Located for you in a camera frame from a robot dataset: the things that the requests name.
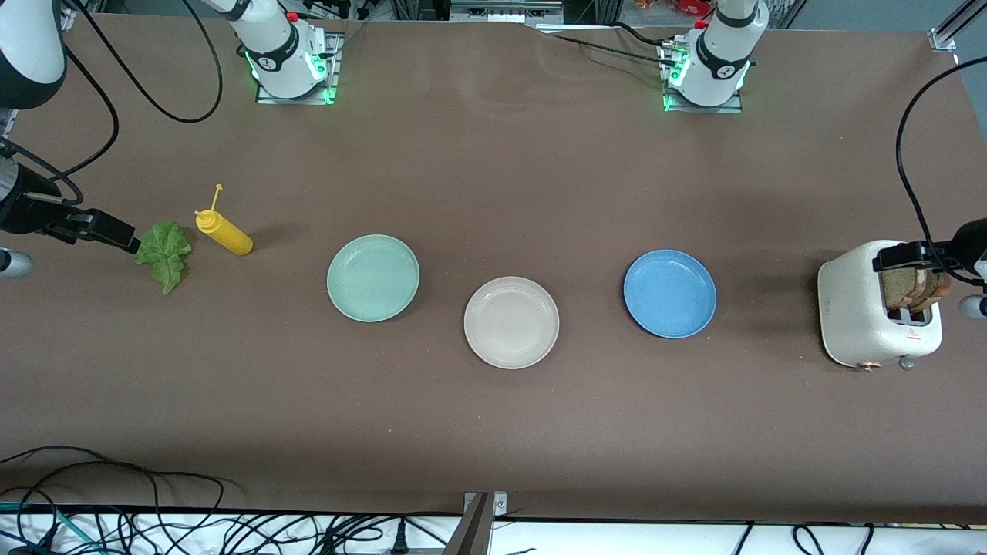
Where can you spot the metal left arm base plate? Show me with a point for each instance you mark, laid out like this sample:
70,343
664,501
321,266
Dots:
732,108

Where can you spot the blue plate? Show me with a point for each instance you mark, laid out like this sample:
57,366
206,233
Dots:
669,293

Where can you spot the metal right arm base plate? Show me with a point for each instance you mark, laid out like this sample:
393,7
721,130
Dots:
336,69

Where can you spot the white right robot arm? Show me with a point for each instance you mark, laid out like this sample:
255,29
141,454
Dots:
281,46

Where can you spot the yellow squeeze bottle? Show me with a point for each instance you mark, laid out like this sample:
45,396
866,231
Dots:
230,237

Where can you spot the metal background frame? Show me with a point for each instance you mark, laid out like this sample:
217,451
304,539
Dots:
505,11

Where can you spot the beige plate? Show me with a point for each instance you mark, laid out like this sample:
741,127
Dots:
511,322

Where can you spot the black power plug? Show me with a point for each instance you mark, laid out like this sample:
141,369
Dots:
399,539

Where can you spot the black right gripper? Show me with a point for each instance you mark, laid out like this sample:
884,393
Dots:
23,209

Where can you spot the white toaster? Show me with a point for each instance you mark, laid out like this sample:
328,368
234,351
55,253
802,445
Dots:
852,308

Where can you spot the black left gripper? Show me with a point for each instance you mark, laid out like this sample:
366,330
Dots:
968,242

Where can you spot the green plate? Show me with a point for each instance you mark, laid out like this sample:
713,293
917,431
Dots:
373,277

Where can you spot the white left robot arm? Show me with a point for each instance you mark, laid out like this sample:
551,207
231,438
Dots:
721,54

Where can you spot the green lettuce leaf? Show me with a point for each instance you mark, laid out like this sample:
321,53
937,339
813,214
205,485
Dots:
163,250

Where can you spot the brown bread slice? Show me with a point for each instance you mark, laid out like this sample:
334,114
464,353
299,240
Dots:
941,287
898,289

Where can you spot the metal table bracket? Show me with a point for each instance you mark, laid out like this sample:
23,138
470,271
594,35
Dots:
474,532

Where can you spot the red orange background items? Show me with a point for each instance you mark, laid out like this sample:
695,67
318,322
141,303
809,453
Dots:
678,6

